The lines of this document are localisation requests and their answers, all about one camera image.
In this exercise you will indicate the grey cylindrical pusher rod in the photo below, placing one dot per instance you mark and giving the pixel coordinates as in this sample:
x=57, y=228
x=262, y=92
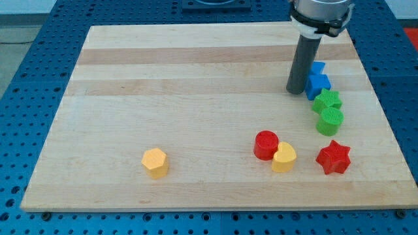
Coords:
x=302, y=62

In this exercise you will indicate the yellow heart block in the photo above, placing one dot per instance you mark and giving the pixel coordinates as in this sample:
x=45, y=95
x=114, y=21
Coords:
x=284, y=158

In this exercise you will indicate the green circle block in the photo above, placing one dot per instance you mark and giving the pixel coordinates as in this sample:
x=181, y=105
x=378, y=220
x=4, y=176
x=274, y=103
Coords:
x=330, y=120

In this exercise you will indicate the red circle block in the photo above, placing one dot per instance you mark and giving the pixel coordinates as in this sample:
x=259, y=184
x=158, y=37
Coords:
x=266, y=145

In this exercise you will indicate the blue block behind rod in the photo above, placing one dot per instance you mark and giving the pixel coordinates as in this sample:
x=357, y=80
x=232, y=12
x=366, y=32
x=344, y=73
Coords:
x=317, y=68

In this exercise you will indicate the blue cube block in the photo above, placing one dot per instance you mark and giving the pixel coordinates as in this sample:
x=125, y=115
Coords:
x=315, y=84

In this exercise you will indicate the green star block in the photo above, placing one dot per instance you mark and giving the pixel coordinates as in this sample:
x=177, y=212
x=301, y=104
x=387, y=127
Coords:
x=326, y=99

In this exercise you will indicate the red star block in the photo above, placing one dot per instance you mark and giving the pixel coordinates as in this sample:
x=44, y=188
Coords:
x=334, y=158

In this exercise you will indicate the wooden board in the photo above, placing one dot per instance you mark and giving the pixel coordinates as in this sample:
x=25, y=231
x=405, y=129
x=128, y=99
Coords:
x=201, y=93

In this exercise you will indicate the yellow hexagon block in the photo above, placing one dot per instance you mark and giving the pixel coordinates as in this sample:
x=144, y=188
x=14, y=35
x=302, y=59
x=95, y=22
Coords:
x=155, y=163

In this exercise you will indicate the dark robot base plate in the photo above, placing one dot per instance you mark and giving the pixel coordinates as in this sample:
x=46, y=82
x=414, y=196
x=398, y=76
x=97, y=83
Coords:
x=194, y=5

